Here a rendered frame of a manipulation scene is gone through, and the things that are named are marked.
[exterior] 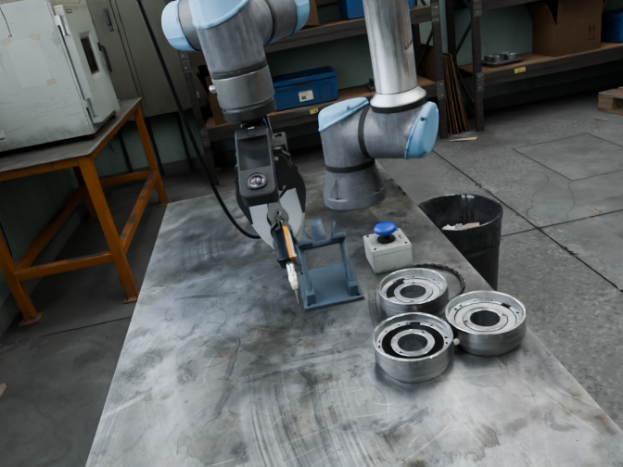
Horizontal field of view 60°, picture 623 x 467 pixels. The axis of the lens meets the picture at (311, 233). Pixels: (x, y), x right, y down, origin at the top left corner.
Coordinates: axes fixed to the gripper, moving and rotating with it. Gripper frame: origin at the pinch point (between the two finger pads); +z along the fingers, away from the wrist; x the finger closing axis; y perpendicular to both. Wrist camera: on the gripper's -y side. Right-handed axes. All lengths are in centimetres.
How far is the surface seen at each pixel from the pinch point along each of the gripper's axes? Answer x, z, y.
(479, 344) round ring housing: -22.5, 13.0, -15.6
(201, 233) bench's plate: 23, 16, 44
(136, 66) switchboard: 112, 10, 360
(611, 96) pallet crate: -237, 110, 331
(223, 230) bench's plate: 17.6, 16.0, 43.4
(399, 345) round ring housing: -12.6, 13.0, -12.4
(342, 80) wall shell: -42, 64, 395
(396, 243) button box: -17.6, 11.9, 12.8
